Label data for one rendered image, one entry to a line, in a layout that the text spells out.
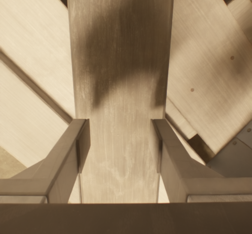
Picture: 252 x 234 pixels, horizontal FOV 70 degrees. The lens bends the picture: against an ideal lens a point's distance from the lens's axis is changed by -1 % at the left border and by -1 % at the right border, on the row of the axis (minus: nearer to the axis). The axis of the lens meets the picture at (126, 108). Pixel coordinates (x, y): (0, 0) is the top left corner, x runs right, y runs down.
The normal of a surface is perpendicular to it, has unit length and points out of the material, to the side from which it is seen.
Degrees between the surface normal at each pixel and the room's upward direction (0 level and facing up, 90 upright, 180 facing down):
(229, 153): 90
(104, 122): 0
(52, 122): 0
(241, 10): 0
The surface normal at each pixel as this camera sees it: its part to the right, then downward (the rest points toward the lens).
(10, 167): 0.02, 0.29
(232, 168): -0.79, -0.58
